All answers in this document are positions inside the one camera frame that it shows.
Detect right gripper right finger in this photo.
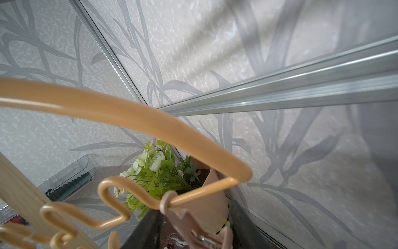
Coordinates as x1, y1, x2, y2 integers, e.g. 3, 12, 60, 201
229, 200, 278, 249

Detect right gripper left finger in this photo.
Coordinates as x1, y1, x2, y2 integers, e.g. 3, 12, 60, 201
121, 210, 163, 249

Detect orange clip hanger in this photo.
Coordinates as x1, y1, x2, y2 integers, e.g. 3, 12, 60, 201
1, 78, 252, 249

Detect potted white flower plant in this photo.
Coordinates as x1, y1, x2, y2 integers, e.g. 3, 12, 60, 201
120, 140, 229, 233

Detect wooden clothes rack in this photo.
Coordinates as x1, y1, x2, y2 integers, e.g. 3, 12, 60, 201
0, 152, 100, 249

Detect clear plastic wall bin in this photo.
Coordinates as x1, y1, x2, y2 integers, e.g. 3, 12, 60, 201
1, 155, 97, 226

